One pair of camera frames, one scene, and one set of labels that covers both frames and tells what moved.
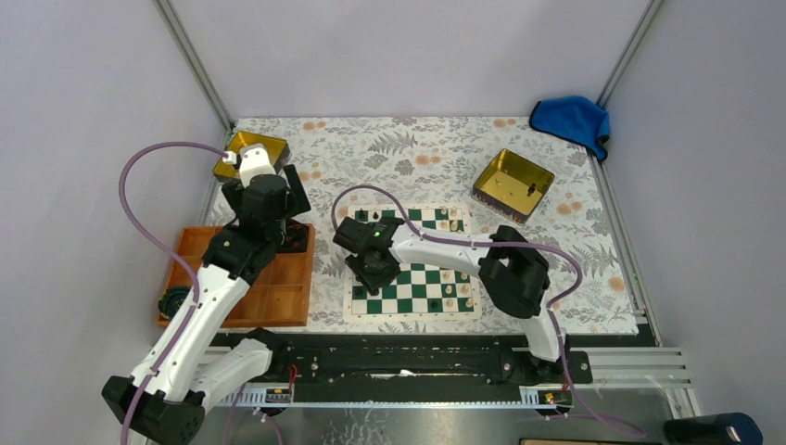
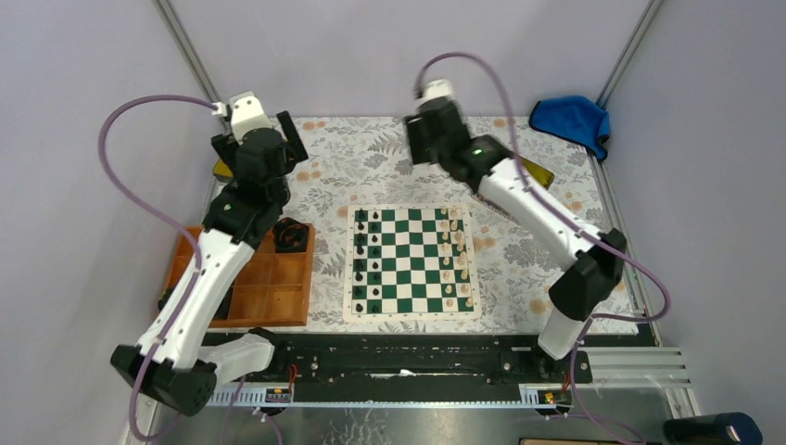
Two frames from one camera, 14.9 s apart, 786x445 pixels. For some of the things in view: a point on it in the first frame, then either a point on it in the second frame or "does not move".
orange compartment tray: x=278 y=296 does not move
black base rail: x=422 y=361 does not move
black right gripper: x=369 y=282 to x=415 y=136
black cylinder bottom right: x=734 y=428 does not move
